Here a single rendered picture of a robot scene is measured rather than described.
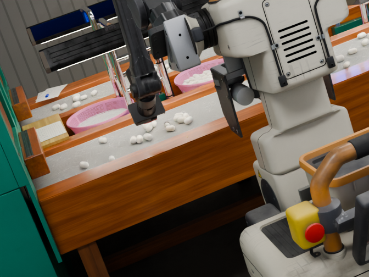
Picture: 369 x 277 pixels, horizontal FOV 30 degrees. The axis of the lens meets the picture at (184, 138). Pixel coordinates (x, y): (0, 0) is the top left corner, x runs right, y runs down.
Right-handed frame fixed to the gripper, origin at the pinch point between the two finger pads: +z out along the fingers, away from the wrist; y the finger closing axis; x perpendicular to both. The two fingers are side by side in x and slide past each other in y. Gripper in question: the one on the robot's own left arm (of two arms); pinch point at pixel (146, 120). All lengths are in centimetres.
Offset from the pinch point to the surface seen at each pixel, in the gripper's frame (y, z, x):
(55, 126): 27, 34, -25
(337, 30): -96, 46, -27
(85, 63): -3, 145, -106
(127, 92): -0.7, 20.4, -21.1
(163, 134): -4.3, 6.6, 4.0
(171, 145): -2.4, -9.0, 14.3
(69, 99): 17, 70, -51
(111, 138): 10.8, 18.4, -5.9
